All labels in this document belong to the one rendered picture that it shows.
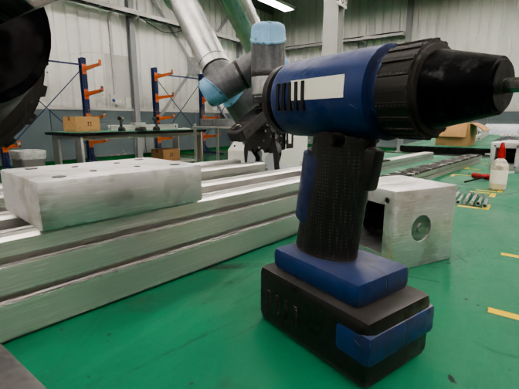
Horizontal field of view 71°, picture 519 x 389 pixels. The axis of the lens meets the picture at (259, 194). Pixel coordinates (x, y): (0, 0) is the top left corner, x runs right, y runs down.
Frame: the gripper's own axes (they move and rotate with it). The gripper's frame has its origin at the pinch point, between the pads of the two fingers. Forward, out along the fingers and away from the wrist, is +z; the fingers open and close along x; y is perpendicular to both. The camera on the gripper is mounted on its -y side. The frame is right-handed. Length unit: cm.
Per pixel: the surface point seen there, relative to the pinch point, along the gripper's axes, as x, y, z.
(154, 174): -24.4, -42.2, -10.0
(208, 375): -38, -47, 2
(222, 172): -5.0, -16.2, -5.5
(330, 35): 327, 543, -163
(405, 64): -47, -40, -18
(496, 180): -39, 44, 0
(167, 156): 502, 303, 50
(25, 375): -39, -58, -5
